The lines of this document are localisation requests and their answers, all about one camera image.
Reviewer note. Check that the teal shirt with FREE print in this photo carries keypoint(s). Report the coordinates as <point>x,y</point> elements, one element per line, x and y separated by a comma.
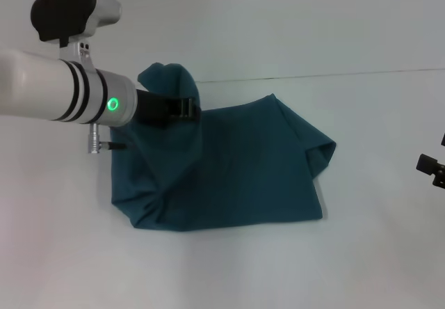
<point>226,166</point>

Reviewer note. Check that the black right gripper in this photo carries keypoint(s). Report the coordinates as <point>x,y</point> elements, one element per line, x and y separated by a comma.
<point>441,176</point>

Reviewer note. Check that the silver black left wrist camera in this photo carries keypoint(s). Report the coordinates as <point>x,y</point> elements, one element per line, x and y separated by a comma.
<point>69,13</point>

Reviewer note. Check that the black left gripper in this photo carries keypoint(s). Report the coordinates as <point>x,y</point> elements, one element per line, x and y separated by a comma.
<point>153,109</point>

